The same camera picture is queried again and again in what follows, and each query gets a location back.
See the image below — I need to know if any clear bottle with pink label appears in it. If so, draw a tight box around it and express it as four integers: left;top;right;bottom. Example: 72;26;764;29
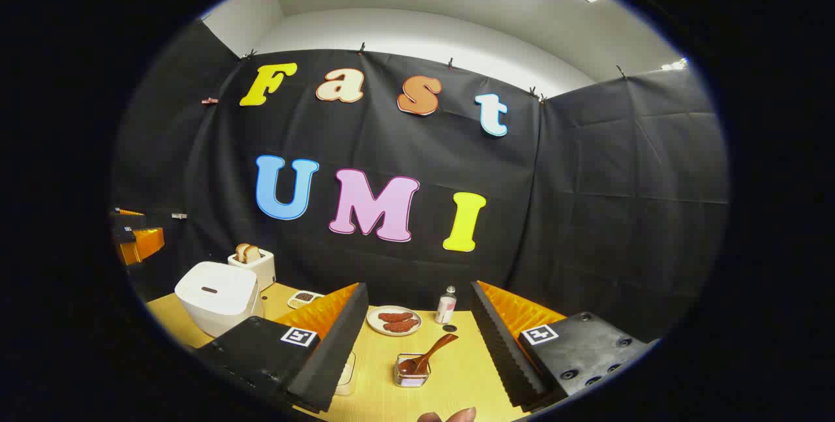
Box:
435;286;457;325

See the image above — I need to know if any white divided grain dish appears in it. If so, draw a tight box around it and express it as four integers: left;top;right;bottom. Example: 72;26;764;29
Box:
288;290;325;310

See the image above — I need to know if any white round plate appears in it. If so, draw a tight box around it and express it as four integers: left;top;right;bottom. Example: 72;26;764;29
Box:
366;305;423;337

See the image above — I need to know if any black backdrop cloth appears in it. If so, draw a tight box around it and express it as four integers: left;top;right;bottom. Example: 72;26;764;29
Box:
111;18;730;344

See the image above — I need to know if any clear plastic box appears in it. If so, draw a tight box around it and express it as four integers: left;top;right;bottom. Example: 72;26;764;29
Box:
335;350;357;397

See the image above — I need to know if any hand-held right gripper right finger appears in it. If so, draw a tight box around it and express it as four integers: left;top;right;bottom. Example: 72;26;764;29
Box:
470;280;660;413

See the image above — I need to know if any white toaster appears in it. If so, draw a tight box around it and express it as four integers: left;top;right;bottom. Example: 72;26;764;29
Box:
228;247;277;291

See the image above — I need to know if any brown wooden spoon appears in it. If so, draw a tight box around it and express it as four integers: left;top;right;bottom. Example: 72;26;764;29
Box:
398;333;459;376

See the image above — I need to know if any white rice cooker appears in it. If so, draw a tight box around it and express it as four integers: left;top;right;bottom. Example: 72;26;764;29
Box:
174;262;265;338

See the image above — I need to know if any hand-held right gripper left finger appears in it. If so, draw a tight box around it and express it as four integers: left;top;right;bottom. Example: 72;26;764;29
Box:
196;282;370;415

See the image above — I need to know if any metal wire chopstick holder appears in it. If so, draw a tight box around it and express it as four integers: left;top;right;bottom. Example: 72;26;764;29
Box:
394;353;431;388

